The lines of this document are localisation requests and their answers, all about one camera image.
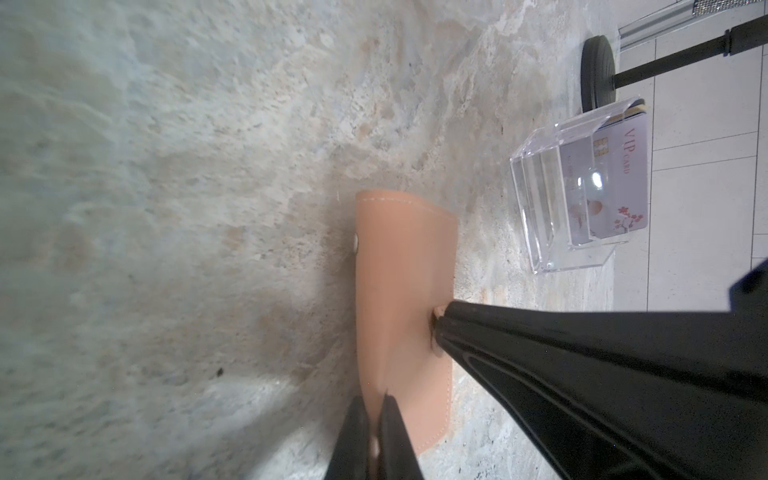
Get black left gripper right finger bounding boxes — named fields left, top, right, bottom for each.
left=376, top=394, right=424, bottom=480

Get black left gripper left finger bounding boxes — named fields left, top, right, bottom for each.
left=324, top=396, right=370, bottom=480

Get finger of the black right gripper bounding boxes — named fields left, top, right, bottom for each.
left=434, top=265, right=767, bottom=479

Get white VIP card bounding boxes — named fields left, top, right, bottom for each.
left=559, top=99, right=649, bottom=246

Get clear acrylic card stand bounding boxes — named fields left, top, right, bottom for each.
left=510, top=96, right=645, bottom=274

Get black microphone stand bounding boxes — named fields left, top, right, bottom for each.
left=580, top=15, right=767, bottom=113

